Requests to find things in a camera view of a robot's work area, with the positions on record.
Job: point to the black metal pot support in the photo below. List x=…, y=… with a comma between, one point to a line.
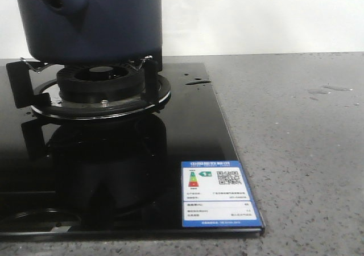
x=46, y=101

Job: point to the dark blue cooking pot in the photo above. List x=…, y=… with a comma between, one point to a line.
x=92, y=31

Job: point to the black glass gas stove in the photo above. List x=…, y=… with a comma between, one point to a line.
x=114, y=178

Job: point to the blue energy label sticker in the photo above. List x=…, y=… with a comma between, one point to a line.
x=215, y=194

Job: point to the black round gas burner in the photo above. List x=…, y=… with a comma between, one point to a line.
x=92, y=84

